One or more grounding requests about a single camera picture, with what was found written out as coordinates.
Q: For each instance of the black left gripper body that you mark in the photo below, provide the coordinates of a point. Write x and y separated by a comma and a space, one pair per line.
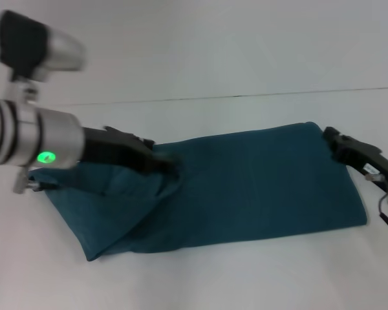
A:
116, 148

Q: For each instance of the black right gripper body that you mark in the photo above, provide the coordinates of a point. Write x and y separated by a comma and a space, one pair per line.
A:
372, 158

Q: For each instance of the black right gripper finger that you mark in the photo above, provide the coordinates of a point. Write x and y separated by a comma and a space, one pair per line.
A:
334, 142

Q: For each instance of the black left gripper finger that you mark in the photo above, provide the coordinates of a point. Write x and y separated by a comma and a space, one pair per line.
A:
166, 164

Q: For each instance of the teal blue printed t-shirt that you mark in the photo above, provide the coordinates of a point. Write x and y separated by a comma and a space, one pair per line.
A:
229, 200

